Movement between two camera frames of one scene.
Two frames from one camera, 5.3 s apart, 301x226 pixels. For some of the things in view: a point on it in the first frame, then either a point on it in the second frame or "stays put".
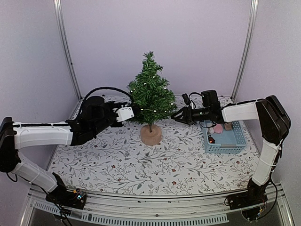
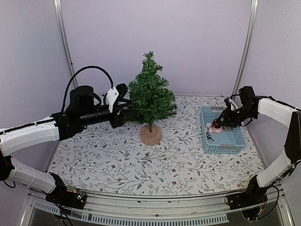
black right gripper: x=187 y=112 to x=228 y=121
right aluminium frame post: x=252 y=28 stays put
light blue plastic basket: x=231 y=141 stays put
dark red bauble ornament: x=211 y=140 to x=217 y=123
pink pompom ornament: x=217 y=128 stays put
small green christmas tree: x=153 y=99 stays put
